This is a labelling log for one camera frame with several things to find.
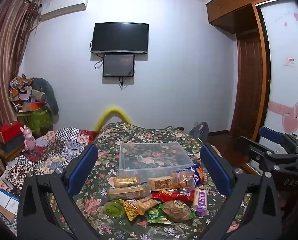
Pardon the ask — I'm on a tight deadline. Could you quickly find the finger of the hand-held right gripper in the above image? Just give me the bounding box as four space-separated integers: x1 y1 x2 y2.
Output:
259 126 293 148
236 135 298 174

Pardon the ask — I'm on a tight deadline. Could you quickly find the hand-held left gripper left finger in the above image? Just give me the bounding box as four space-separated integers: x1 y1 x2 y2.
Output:
16 143 107 240

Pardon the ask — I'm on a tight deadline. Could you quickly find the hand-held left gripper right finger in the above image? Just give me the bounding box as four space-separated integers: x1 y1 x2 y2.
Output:
200 144 283 240

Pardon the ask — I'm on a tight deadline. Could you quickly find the blue and red snack bag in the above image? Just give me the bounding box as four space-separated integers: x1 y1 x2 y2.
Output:
190 163 205 186

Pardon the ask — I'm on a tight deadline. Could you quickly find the purple and white snack packet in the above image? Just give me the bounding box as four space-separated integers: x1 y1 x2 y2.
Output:
192 188 208 215

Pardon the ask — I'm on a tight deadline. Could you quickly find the gold snack packet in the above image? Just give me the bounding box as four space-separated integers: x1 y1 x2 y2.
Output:
113 177 141 188

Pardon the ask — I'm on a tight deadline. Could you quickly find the long biscuit packet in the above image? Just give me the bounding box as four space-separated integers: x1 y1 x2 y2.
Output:
108 184 151 201

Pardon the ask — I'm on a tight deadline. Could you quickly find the round brown cake packet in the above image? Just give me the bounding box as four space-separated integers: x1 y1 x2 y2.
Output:
162 200 192 222

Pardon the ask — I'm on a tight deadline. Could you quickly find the clear plastic storage box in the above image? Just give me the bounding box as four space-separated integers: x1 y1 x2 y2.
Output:
118 142 194 180

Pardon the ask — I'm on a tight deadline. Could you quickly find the patchwork blanket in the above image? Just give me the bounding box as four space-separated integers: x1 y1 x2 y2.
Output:
0 127 95 232

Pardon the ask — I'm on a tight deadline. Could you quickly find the orange bread packet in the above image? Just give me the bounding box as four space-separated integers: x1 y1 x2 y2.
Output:
175 169 196 193

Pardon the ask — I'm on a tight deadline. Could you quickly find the grey backpack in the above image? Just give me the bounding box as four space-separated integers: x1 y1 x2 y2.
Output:
188 121 210 141

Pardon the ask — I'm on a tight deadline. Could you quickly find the white sliding wardrobe door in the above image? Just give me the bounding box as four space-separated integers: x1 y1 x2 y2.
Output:
259 0 298 152

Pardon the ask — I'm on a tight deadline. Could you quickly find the green jelly cup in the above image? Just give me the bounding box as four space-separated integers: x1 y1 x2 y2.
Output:
103 199 126 218

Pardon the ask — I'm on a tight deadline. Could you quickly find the wooden door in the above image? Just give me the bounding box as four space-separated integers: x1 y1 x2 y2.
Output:
229 5 271 143

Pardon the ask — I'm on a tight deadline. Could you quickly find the pink bunny toy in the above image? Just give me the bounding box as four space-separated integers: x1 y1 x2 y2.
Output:
20 125 36 151

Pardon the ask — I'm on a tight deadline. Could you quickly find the yellow foam tube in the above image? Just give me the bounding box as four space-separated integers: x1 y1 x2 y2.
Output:
93 103 134 132

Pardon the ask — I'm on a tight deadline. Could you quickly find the green box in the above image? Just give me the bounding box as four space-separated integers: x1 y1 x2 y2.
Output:
16 106 54 136

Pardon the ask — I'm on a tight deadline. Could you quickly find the yellow triangular snack packet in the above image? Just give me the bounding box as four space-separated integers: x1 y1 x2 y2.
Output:
118 199 144 221

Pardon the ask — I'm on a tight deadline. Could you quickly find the floral bed blanket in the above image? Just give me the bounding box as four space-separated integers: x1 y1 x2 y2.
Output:
46 122 255 240

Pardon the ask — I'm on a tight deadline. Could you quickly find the dark grey box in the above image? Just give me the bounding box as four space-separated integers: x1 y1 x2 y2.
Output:
1 134 26 152

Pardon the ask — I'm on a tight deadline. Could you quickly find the clear cracker packet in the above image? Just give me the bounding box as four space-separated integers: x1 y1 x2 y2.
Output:
133 197 160 215

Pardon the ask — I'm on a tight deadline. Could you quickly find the green snack packet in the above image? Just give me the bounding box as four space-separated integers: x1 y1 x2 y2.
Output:
146 204 172 225

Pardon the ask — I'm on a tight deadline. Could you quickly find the grey cushion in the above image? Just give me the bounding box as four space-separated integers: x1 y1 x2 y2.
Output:
31 77 60 116

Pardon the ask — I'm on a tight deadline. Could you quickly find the red box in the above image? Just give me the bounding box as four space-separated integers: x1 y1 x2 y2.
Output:
0 120 25 143

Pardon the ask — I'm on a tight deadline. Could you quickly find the white and blue cardboard box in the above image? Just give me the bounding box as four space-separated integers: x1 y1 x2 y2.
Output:
0 189 22 230

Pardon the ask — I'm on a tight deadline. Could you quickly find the pile of patterned cloths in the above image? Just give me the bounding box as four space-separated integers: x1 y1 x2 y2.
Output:
9 73 37 103

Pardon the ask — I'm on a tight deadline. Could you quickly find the striped curtain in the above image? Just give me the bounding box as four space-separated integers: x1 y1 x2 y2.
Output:
0 0 42 180

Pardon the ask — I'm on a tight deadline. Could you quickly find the wooden overhead cabinet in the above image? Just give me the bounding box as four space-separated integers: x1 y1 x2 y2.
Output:
205 0 298 34

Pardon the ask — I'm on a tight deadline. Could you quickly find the white air conditioner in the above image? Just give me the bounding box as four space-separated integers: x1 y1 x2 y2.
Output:
37 0 90 21

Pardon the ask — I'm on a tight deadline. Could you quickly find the red wall notice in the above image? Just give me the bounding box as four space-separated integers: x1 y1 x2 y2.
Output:
283 56 297 67

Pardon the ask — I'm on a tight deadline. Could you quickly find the black monitor cable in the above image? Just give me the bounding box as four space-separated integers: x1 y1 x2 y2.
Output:
117 76 129 90

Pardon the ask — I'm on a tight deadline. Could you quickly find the small black wall monitor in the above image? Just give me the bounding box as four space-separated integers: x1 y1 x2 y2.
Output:
102 53 136 78

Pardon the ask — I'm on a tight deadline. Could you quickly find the black wall television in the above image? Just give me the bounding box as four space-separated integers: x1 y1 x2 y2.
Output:
90 22 150 55

